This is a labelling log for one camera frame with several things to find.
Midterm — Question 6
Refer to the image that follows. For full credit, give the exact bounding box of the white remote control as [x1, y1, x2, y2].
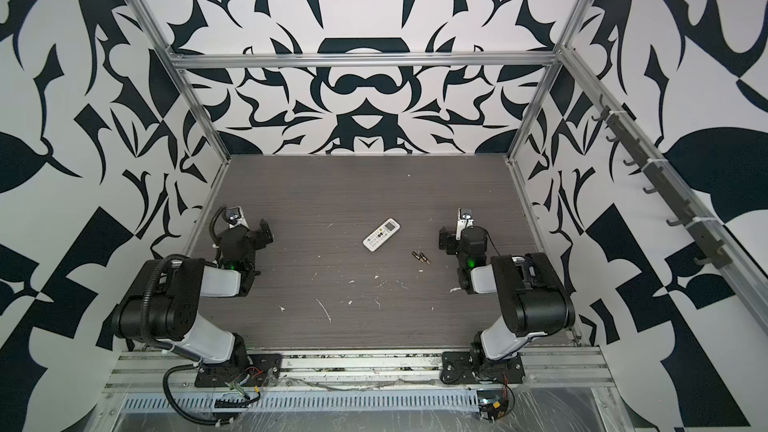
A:
[362, 218, 401, 252]

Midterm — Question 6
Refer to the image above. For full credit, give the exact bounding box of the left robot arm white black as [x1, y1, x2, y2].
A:
[110, 220, 274, 364]

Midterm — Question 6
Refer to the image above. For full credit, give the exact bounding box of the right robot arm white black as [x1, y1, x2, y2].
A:
[438, 226, 575, 364]

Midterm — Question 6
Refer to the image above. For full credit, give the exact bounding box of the small circuit board right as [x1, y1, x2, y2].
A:
[478, 395, 510, 422]

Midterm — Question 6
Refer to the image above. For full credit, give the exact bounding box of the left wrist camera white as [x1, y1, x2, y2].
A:
[224, 206, 248, 228]

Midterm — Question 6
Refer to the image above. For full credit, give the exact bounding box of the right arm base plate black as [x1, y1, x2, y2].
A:
[440, 352, 525, 385]

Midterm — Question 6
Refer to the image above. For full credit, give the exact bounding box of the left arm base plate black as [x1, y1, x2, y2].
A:
[194, 353, 283, 388]

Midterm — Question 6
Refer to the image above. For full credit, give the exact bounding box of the white slotted cable duct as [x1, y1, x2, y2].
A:
[119, 389, 481, 414]

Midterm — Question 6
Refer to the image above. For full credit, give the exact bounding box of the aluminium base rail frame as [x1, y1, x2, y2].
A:
[101, 345, 619, 397]

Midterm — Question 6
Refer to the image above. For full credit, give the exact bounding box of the black corrugated left cable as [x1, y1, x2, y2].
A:
[161, 363, 229, 427]

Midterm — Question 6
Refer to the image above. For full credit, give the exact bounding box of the horizontal aluminium frame bar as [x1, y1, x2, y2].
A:
[170, 51, 556, 70]

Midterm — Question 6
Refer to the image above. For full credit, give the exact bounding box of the grey wall hook rack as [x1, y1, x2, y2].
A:
[594, 95, 733, 269]

